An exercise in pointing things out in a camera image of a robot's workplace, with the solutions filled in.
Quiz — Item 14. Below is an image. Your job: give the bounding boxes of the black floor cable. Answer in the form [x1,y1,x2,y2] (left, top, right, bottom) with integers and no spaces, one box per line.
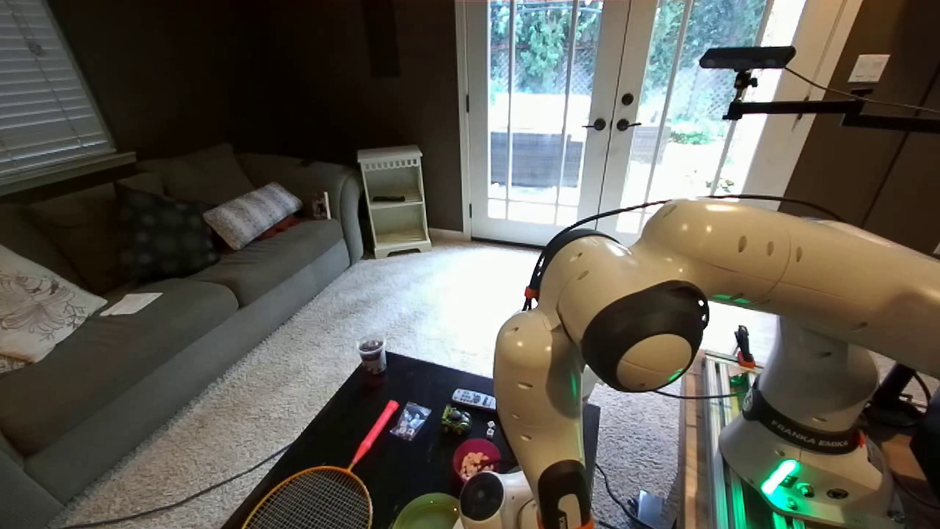
[59,440,296,529]

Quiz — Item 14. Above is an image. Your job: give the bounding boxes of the dark patterned cushion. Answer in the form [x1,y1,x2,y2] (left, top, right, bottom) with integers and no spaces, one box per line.
[118,184,217,283]

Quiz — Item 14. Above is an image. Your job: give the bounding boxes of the grey remote control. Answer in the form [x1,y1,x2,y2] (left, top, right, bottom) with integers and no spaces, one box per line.
[450,387,496,410]

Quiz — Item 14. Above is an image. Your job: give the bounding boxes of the black coffee table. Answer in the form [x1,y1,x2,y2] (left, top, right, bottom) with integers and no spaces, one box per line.
[227,353,544,529]

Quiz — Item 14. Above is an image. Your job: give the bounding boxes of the dark drinking glass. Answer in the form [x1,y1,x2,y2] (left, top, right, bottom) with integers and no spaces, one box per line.
[359,337,388,375]

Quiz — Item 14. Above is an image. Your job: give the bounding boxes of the striped white cushion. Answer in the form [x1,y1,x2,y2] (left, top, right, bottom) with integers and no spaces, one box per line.
[202,181,300,249]

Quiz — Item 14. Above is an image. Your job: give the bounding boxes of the window blinds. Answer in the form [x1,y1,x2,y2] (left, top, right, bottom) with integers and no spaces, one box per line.
[0,0,134,193]

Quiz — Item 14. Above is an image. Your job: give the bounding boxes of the red handled badminton racket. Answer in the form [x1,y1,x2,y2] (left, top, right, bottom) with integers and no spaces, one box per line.
[242,400,400,529]

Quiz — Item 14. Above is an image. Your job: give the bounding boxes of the red bowl with snacks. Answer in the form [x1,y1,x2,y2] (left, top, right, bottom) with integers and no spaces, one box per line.
[452,437,503,481]

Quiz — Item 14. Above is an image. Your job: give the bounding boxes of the white patterned blanket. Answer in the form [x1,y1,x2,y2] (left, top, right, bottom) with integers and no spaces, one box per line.
[0,244,105,372]

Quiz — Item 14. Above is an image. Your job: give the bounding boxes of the clear plastic packet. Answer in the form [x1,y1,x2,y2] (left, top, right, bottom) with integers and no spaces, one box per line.
[390,403,428,440]

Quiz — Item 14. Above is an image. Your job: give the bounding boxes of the white french doors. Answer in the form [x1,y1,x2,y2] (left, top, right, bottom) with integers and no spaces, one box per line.
[452,0,863,265]

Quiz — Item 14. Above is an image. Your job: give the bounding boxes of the white side shelf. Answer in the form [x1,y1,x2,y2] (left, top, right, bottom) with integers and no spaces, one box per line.
[359,146,432,258]

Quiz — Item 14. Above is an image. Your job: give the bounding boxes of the black camera on stand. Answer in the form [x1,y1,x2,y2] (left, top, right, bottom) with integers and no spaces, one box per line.
[700,47,940,133]

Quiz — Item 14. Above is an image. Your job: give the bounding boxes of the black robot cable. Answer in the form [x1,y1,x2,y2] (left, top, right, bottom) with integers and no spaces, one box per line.
[524,192,847,313]

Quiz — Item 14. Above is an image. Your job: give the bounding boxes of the small green toy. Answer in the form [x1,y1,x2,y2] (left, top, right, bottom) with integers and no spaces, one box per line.
[441,405,469,435]

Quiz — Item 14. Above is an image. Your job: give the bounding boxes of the white paper on sofa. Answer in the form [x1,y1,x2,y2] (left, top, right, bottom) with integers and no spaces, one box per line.
[101,290,161,316]

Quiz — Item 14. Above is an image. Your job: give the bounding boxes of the grey sofa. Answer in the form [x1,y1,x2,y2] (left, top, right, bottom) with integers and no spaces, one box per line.
[0,143,365,529]

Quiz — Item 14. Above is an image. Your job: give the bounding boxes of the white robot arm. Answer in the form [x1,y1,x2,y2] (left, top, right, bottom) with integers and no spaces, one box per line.
[493,200,940,529]

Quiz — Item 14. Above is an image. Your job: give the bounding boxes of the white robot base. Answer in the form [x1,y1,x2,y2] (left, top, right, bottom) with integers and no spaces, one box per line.
[717,316,940,529]

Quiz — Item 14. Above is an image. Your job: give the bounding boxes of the green plate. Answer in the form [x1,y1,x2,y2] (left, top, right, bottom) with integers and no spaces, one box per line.
[390,491,457,529]

